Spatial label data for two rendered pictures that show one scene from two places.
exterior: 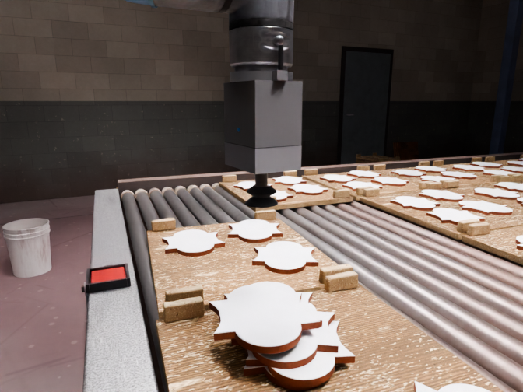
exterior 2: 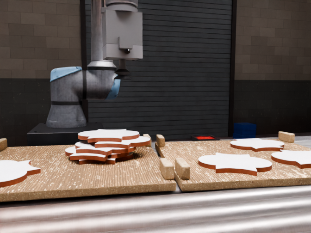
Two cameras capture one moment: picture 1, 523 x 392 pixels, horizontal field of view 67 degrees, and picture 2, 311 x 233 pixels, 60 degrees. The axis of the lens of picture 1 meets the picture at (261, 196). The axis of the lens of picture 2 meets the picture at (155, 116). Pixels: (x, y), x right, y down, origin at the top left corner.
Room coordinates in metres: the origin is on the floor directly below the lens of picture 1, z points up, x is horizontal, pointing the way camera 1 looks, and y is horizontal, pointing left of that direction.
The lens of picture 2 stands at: (0.69, -0.63, 1.10)
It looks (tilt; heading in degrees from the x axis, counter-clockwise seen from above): 6 degrees down; 100
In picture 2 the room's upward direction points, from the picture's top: straight up
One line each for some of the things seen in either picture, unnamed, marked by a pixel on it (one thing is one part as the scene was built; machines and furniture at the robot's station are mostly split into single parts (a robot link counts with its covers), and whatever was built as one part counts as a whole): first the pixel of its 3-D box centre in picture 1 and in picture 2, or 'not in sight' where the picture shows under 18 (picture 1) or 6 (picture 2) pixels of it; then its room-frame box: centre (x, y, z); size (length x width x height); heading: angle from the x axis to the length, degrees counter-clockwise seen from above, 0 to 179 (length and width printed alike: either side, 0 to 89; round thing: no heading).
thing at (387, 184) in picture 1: (363, 180); not in sight; (1.54, -0.41, 0.94); 0.41 x 0.35 x 0.04; 21
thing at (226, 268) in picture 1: (235, 254); (246, 157); (0.79, 0.06, 0.93); 0.41 x 0.35 x 0.02; 18
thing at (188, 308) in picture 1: (183, 309); (146, 140); (0.52, 0.12, 0.95); 0.06 x 0.02 x 0.03; 110
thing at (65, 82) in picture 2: not in sight; (68, 83); (0.16, 0.36, 1.11); 0.13 x 0.12 x 0.14; 27
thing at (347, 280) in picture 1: (342, 281); (166, 168); (0.62, -0.14, 0.95); 0.06 x 0.02 x 0.03; 110
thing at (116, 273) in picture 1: (108, 278); (204, 139); (0.69, 0.29, 0.92); 0.06 x 0.06 x 0.01; 22
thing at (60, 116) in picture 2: not in sight; (66, 113); (0.15, 0.36, 1.00); 0.15 x 0.15 x 0.10
